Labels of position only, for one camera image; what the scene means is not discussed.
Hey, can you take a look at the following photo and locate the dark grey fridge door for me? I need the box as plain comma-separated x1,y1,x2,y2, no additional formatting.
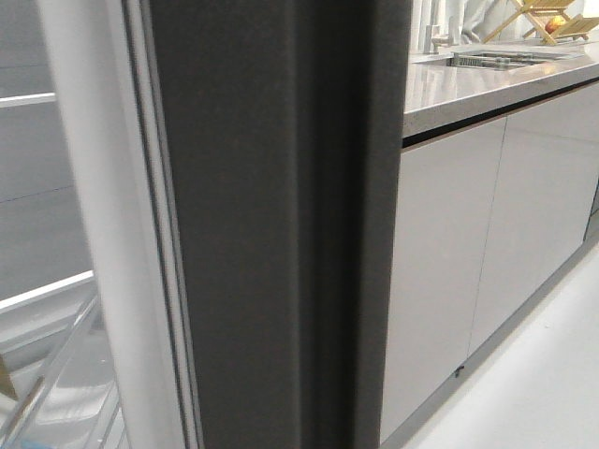
37,1,411,448

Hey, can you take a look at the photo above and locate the grey left cabinet door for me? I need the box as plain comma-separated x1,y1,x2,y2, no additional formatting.
380,119,506,441

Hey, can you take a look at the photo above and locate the grey cabinet door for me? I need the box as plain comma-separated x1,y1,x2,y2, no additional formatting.
380,119,506,441
469,84,598,352

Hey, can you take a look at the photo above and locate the middle glass fridge shelf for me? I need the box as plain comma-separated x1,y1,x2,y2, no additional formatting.
0,270,94,313

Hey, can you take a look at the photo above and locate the glass fridge shelf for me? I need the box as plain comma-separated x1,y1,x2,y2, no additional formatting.
0,93,56,109
0,270,94,313

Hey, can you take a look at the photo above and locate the grey right cabinet door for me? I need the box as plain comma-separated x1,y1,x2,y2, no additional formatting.
469,84,598,352

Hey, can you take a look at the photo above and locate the clear upper door bin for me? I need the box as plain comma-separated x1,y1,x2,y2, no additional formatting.
1,297,130,448

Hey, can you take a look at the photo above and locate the upper glass fridge shelf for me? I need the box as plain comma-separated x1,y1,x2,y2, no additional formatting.
0,93,56,109

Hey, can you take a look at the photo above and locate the grey stone countertop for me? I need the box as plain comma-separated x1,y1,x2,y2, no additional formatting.
402,36,598,148

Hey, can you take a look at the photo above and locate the steel kitchen faucet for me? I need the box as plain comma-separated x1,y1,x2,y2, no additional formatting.
423,0,458,54

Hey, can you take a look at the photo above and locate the steel kitchen sink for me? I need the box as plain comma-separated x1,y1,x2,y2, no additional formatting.
411,46,586,72

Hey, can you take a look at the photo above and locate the red yellow apple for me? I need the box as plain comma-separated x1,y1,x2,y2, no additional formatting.
545,16,567,34

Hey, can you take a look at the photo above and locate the wooden dish rack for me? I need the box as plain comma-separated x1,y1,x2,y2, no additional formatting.
482,0,598,46

